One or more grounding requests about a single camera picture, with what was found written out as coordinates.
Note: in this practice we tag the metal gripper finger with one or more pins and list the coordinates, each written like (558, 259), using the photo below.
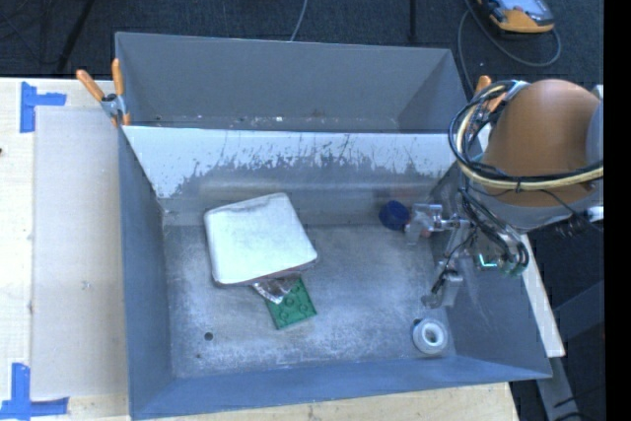
(425, 217)
(446, 291)

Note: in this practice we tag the blue round cap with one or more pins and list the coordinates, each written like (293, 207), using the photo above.
(393, 215)

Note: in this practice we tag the grey metal bin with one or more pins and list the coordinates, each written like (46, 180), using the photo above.
(345, 261)

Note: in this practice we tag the dark green flat block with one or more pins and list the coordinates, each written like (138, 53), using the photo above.
(293, 308)

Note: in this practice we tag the white flat tray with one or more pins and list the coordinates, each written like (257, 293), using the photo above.
(256, 239)

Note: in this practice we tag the pale wood board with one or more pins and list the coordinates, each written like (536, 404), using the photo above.
(74, 261)

